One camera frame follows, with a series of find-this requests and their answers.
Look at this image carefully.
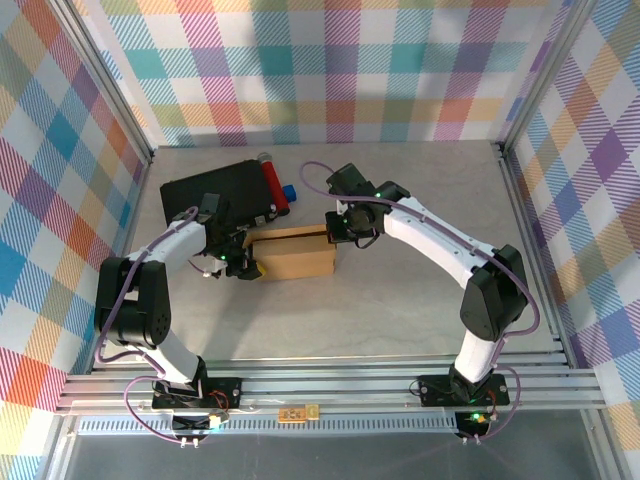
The red cylinder tube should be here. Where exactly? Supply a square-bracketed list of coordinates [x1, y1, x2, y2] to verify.
[257, 153, 292, 217]

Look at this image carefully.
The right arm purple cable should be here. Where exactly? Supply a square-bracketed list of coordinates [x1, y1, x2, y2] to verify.
[299, 160, 540, 444]

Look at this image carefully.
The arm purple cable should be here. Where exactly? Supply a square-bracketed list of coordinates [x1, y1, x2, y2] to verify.
[299, 160, 540, 444]
[94, 205, 221, 444]

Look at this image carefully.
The aluminium corner post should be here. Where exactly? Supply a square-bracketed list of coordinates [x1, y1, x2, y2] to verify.
[49, 0, 154, 164]
[499, 0, 596, 151]

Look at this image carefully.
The brown cardboard paper box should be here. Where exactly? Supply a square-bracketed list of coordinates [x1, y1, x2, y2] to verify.
[243, 224, 337, 282]

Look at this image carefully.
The black carrying case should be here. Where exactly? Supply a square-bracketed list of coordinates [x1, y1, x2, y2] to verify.
[159, 159, 279, 239]

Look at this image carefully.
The grey metal sheet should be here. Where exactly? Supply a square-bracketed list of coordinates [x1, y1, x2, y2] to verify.
[47, 432, 619, 480]

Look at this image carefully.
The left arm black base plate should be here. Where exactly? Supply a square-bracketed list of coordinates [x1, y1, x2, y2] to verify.
[152, 377, 244, 411]

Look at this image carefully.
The aluminium side rail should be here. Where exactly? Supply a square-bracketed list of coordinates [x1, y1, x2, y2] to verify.
[87, 149, 156, 374]
[497, 142, 574, 369]

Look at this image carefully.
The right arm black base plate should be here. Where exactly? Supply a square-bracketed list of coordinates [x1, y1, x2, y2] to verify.
[417, 373, 510, 407]

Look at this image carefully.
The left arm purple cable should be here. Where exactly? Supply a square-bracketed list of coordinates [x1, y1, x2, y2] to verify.
[94, 205, 221, 444]

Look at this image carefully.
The small yellow circuit board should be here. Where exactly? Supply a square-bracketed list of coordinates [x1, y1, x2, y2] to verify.
[278, 403, 320, 424]

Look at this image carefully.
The grey slotted cable duct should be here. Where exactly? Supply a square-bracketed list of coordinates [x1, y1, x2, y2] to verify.
[74, 417, 461, 435]

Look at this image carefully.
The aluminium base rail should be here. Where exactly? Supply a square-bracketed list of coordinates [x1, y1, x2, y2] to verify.
[54, 352, 609, 416]

